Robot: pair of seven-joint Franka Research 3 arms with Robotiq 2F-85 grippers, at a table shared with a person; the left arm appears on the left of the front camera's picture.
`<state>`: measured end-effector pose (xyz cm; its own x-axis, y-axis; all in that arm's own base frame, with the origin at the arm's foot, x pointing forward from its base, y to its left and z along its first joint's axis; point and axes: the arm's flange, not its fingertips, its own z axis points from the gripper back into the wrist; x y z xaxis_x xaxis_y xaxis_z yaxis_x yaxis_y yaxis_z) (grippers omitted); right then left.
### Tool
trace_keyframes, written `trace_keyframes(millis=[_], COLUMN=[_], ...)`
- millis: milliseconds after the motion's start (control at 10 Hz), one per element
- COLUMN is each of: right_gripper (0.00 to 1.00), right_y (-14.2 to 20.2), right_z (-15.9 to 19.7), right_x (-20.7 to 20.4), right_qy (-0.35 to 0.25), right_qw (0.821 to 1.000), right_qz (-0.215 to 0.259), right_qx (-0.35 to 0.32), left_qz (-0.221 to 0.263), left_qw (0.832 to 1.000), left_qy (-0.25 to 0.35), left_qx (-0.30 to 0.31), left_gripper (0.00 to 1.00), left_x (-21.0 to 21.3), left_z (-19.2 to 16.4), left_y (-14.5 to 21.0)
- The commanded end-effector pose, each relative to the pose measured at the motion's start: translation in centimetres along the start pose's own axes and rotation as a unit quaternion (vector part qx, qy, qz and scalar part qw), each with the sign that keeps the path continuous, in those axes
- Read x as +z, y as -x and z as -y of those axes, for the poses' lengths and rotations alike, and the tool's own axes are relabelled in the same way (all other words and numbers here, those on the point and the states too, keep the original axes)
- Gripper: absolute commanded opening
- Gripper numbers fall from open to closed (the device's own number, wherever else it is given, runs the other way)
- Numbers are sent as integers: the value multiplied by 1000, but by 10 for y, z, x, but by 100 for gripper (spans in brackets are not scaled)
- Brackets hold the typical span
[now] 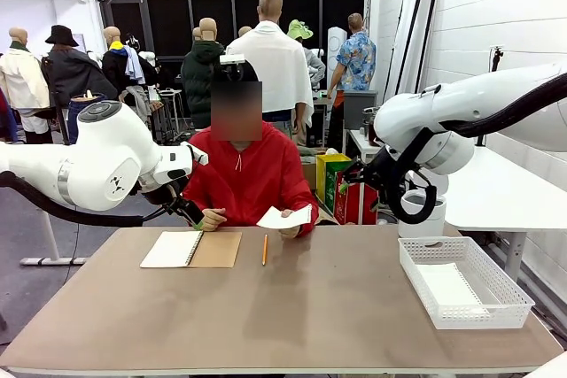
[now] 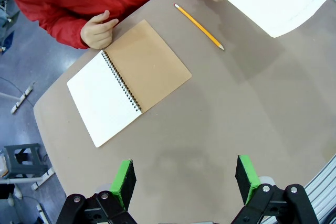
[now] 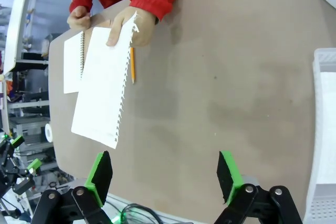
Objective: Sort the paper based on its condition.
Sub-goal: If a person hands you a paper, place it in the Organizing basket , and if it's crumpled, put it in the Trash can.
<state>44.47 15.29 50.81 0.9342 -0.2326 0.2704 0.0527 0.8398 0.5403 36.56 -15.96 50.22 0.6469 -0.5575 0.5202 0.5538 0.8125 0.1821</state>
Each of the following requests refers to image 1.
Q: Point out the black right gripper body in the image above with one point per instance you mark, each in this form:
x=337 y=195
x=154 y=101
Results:
x=381 y=172

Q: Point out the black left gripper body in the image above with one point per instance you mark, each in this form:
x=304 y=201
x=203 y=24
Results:
x=164 y=192

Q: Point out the spiral notebook brown cover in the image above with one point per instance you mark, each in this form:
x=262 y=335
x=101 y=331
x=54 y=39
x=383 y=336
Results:
x=177 y=249

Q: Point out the yellow pencil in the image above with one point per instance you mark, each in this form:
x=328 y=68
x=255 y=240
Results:
x=265 y=249

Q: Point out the white torn notebook page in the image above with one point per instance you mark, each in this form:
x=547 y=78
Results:
x=277 y=220

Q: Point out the white paper sheet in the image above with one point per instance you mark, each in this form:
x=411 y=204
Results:
x=447 y=289

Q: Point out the person's right forearm red sleeve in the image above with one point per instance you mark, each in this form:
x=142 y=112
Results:
x=199 y=201

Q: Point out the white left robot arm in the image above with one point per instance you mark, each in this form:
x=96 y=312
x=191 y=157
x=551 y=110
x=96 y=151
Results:
x=111 y=148

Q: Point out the person's left forearm red sleeve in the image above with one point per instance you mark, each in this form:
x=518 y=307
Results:
x=308 y=201

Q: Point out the person's right hand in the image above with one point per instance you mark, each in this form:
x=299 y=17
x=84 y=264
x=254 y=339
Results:
x=213 y=219

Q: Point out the person's left hand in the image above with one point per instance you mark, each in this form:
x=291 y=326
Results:
x=291 y=232

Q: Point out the red paper bag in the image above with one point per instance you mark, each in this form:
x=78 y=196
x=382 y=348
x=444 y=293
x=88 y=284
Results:
x=354 y=205

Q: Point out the small white background table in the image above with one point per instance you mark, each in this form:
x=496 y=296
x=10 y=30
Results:
x=356 y=139

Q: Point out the brown glass jar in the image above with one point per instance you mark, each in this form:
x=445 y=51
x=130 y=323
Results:
x=370 y=128

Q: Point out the cardboard box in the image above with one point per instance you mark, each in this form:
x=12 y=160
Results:
x=308 y=176

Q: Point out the grey metal cabinet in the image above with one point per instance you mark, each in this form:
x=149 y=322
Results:
x=359 y=108

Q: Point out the white cylindrical bin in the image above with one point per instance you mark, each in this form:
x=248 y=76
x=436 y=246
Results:
x=421 y=229

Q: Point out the person in red hoodie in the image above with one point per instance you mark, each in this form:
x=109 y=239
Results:
x=252 y=174

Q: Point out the white stool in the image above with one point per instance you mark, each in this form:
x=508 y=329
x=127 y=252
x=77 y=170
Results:
x=170 y=94

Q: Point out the mannequin in floral shirt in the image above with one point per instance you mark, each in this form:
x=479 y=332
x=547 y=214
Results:
x=356 y=59

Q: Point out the mannequin torso in jeans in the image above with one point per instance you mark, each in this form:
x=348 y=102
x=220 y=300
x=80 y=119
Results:
x=82 y=105

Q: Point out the mannequin in dark green puffer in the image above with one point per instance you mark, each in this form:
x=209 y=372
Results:
x=199 y=77

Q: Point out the white table leg base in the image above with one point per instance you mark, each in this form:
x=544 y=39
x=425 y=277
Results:
x=51 y=245

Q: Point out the white tower fan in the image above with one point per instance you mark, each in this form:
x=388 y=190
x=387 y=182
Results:
x=336 y=46

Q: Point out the mannequin with white cape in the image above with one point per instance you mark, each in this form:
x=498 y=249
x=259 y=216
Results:
x=279 y=68

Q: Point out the white side table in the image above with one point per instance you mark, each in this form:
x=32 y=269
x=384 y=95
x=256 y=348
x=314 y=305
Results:
x=509 y=192

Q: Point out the mannequin with yellow scarf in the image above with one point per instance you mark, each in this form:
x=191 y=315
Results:
x=119 y=64

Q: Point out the black cap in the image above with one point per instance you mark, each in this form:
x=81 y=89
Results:
x=248 y=74

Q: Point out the mannequin with black hat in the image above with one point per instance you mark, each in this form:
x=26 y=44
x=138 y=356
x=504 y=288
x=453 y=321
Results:
x=75 y=72

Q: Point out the mannequin with green hat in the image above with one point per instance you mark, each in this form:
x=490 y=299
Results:
x=301 y=30

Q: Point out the black tripod pole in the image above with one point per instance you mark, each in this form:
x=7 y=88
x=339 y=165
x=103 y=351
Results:
x=497 y=59

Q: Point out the white plastic mesh basket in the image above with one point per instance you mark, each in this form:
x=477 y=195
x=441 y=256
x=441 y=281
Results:
x=465 y=322

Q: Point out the mannequin in cream coat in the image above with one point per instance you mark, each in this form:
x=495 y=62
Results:
x=22 y=77

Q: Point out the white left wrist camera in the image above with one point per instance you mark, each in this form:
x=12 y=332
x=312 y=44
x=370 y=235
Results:
x=197 y=154

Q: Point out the black frame white panel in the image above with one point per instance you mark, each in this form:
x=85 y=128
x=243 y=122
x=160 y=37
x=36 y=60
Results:
x=427 y=41
x=409 y=37

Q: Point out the white head-mounted camera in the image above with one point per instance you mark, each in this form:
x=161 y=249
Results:
x=232 y=59

